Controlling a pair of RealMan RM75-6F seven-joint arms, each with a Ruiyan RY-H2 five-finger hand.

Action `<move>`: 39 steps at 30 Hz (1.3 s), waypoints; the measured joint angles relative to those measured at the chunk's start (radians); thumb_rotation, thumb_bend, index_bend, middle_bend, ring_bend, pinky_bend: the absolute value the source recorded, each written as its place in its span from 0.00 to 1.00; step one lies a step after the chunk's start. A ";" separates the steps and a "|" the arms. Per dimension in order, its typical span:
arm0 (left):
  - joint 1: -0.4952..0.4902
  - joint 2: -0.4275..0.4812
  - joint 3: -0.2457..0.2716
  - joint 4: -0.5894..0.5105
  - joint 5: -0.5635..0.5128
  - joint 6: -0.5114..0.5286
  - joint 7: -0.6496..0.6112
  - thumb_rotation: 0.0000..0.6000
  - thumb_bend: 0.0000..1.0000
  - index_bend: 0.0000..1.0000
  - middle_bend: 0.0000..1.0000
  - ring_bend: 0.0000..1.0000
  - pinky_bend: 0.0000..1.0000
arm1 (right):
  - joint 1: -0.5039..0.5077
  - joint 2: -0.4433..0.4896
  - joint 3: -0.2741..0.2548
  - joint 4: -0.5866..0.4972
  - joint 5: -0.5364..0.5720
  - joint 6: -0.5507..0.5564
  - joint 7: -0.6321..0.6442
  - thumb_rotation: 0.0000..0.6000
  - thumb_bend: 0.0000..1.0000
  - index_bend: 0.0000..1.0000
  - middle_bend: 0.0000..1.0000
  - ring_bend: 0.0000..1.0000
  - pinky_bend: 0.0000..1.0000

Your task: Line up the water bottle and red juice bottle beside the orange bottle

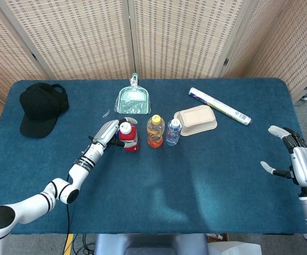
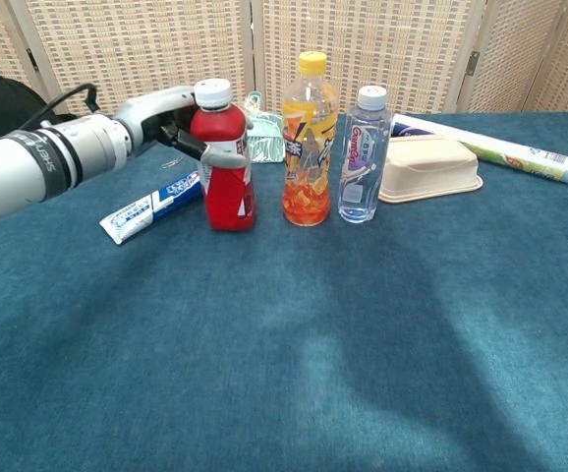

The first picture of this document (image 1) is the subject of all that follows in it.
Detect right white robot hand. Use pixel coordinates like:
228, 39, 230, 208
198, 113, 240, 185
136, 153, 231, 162
260, 125, 307, 197

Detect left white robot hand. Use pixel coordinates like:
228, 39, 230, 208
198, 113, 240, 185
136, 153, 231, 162
93, 116, 139, 149

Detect red juice bottle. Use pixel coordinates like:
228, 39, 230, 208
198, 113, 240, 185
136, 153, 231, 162
118, 123, 139, 152

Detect clear water bottle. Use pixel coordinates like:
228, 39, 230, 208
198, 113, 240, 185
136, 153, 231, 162
165, 118, 182, 147

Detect green dustpan brush set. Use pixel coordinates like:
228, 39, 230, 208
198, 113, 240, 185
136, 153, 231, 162
115, 73, 152, 115

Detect orange tea bottle yellow cap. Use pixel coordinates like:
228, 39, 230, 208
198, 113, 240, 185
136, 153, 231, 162
146, 114, 166, 149

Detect black baseball cap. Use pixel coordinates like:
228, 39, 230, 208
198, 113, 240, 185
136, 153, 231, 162
19, 82, 70, 139

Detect blue table cloth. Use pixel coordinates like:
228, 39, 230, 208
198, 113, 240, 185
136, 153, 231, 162
0, 78, 307, 236

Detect beige lunch box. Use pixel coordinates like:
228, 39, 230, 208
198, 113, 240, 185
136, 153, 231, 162
173, 105, 218, 137

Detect woven folding screen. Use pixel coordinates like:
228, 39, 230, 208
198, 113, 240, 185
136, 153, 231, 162
0, 0, 307, 131

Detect white plastic wrap roll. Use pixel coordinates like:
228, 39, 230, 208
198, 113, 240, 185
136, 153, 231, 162
188, 87, 252, 126

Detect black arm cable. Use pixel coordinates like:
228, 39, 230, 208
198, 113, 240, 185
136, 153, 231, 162
66, 174, 71, 236

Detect black floor cables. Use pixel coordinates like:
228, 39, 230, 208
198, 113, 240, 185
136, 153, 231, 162
72, 233, 96, 255

